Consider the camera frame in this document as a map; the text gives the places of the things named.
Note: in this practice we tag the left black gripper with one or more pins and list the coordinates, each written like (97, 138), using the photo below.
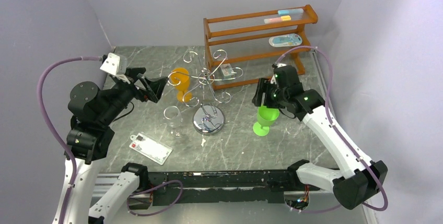
(154, 89)

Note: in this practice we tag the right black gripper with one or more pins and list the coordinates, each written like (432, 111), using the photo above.
(266, 91)

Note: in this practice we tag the green plastic wine glass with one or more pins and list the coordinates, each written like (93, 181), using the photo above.
(265, 118)

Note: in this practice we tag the clear wine glass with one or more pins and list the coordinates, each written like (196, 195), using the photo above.
(174, 120)
(293, 127)

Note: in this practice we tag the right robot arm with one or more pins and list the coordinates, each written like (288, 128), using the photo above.
(358, 177)

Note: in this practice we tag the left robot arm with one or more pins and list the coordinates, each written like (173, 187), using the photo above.
(87, 143)

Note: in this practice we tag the orange plastic wine glass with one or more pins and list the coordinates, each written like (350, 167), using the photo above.
(181, 80)

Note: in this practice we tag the chrome wine glass rack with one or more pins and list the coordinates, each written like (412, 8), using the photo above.
(208, 118)

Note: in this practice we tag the small boxed item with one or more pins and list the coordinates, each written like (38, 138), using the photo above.
(227, 71)

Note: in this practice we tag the orange wooden shelf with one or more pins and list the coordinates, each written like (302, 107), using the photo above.
(245, 37)

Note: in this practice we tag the white packaged card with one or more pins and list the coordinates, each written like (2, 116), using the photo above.
(150, 148)

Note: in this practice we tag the white blue blister pack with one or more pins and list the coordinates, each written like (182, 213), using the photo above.
(285, 40)

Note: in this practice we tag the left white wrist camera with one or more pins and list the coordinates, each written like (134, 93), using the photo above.
(114, 64)

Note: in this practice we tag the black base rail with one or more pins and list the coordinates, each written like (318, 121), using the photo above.
(185, 187)

